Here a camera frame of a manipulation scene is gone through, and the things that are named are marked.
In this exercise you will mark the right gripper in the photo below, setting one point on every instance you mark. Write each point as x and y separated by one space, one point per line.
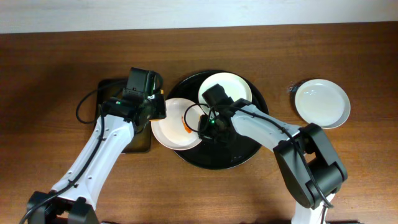
204 128

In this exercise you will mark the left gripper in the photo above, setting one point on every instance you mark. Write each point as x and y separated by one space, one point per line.
158 106

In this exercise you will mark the white plate with ketchup streak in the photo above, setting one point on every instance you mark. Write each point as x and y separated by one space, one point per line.
173 131

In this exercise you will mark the cream plate with ketchup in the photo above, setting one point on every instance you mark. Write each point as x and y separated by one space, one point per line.
234 86

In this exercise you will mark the grey-white plate with ketchup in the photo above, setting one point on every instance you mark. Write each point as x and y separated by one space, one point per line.
322 102

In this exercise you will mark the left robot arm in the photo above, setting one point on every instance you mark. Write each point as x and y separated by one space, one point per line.
74 197

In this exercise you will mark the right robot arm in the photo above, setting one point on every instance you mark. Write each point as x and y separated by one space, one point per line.
311 169

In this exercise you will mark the round black serving tray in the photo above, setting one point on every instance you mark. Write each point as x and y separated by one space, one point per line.
209 155

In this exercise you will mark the black rectangular water tray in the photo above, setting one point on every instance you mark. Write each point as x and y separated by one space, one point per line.
142 141

